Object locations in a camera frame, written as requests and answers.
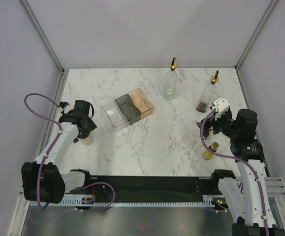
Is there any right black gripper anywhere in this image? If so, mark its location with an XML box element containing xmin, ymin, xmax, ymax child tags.
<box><xmin>196</xmin><ymin>109</ymin><xmax>240</xmax><ymax>139</ymax></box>

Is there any clear square oil bottle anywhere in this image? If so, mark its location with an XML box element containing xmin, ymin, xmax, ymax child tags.
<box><xmin>163</xmin><ymin>57</ymin><xmax>178</xmax><ymax>100</ymax></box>

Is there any orange plastic bin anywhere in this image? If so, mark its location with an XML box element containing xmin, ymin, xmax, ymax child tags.
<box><xmin>128</xmin><ymin>88</ymin><xmax>154</xmax><ymax>119</ymax></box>

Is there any grey plastic bin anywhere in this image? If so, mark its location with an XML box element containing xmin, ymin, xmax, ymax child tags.
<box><xmin>115</xmin><ymin>94</ymin><xmax>141</xmax><ymax>125</ymax></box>

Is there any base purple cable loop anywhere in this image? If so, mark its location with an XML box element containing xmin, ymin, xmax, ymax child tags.
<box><xmin>74</xmin><ymin>183</ymin><xmax>117</xmax><ymax>214</ymax></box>

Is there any right aluminium frame post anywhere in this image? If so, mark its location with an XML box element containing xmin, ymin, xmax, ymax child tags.
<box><xmin>234</xmin><ymin>0</ymin><xmax>280</xmax><ymax>72</ymax></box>

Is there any upper yellow label bottle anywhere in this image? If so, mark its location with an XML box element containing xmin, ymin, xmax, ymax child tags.
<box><xmin>200</xmin><ymin>130</ymin><xmax>210</xmax><ymax>140</ymax></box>

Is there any clear plastic bin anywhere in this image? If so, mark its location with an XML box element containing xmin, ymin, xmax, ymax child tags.
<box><xmin>102</xmin><ymin>100</ymin><xmax>128</xmax><ymax>129</ymax></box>

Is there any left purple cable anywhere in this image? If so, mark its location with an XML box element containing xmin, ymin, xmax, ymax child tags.
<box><xmin>24</xmin><ymin>92</ymin><xmax>69</xmax><ymax>212</ymax></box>

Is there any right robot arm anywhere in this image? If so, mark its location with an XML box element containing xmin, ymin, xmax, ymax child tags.
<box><xmin>197</xmin><ymin>109</ymin><xmax>285</xmax><ymax>236</ymax></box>

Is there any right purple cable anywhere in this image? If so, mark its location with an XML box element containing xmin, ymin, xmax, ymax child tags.
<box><xmin>200</xmin><ymin>110</ymin><xmax>270</xmax><ymax>236</ymax></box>

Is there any dark sauce glass bottle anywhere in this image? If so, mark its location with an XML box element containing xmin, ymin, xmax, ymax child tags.
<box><xmin>196</xmin><ymin>70</ymin><xmax>219</xmax><ymax>113</ymax></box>

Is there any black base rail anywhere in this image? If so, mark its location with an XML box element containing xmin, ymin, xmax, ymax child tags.
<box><xmin>65</xmin><ymin>175</ymin><xmax>231</xmax><ymax>205</ymax></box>

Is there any lower yellow label bottle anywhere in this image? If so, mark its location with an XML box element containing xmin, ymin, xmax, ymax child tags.
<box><xmin>202</xmin><ymin>142</ymin><xmax>219</xmax><ymax>160</ymax></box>

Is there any aluminium frame post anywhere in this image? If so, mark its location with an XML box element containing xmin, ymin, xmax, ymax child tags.
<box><xmin>234</xmin><ymin>0</ymin><xmax>280</xmax><ymax>72</ymax></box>
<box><xmin>19</xmin><ymin>0</ymin><xmax>65</xmax><ymax>74</ymax></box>

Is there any yellow label bottle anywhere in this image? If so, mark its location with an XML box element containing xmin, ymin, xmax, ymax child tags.
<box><xmin>200</xmin><ymin>130</ymin><xmax>210</xmax><ymax>140</ymax></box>
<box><xmin>202</xmin><ymin>142</ymin><xmax>219</xmax><ymax>160</ymax></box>

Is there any white cable duct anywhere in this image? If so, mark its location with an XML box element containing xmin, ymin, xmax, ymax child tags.
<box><xmin>29</xmin><ymin>195</ymin><xmax>228</xmax><ymax>207</ymax></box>

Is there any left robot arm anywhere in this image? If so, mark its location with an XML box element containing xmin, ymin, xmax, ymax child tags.
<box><xmin>21</xmin><ymin>100</ymin><xmax>97</xmax><ymax>204</ymax></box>

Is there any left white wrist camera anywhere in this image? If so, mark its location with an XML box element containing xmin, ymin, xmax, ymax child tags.
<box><xmin>58</xmin><ymin>101</ymin><xmax>70</xmax><ymax>114</ymax></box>

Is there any left aluminium frame post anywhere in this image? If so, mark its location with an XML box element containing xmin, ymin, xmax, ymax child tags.
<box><xmin>19</xmin><ymin>0</ymin><xmax>65</xmax><ymax>74</ymax></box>

